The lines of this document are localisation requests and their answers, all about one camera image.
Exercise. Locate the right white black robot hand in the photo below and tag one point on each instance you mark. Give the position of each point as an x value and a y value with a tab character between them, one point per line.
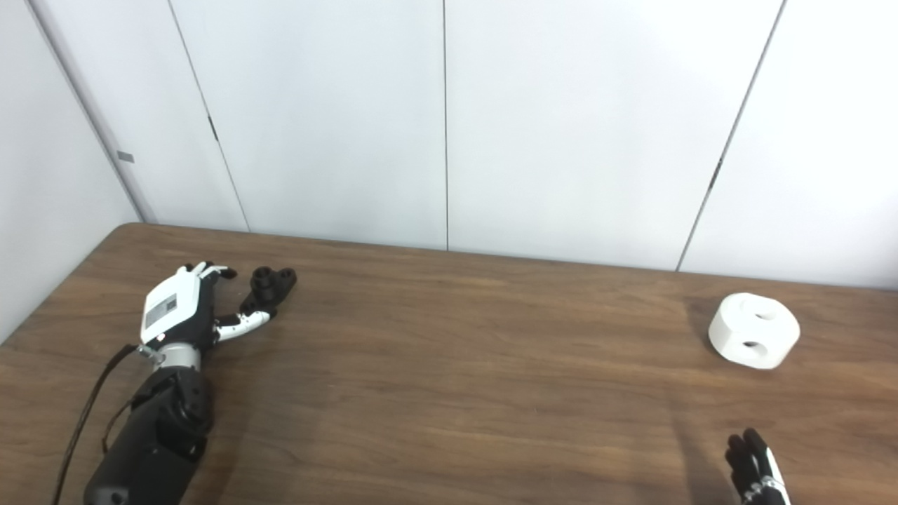
756	470

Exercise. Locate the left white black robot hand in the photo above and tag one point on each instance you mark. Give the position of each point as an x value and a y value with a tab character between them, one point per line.
172	305

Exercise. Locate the black flanged holder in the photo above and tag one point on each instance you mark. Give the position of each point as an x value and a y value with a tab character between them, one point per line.
270	286

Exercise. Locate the round white piece with holes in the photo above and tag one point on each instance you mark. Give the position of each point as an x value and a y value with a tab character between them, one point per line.
744	330

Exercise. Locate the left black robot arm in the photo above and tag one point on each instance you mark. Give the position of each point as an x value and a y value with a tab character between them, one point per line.
154	442

